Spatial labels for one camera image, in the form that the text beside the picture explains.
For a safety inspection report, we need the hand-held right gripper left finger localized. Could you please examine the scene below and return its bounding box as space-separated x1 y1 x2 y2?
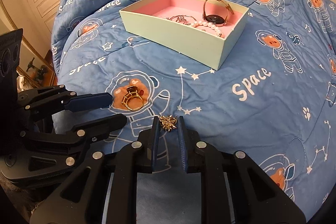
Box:
30 116 160 224

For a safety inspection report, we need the gold spiky brooch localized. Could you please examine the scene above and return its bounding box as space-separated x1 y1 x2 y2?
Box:
159 115 179 132

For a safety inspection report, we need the pale green box pink lining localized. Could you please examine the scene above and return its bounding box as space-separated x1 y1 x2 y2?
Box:
119 0 249 71

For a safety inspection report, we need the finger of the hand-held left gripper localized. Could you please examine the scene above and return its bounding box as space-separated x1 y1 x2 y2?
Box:
17 85 113 119
20 113 128 151

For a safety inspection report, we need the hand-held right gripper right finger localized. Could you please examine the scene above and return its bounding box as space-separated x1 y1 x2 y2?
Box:
179 116 307 224

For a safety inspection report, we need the pearl bracelet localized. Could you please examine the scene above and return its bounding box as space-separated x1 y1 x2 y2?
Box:
188 21 226 39

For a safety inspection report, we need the gold ring dark stone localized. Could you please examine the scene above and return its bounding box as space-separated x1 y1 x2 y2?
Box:
121 85 144 111

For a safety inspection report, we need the silver ring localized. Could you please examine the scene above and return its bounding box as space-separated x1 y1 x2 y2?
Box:
165 14 196 25

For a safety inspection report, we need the blue astronaut print blanket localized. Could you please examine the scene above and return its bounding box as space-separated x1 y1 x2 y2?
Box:
51 0 336 224

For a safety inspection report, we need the beige strap wristwatch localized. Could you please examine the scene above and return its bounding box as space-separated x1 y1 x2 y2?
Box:
202 0 235 28

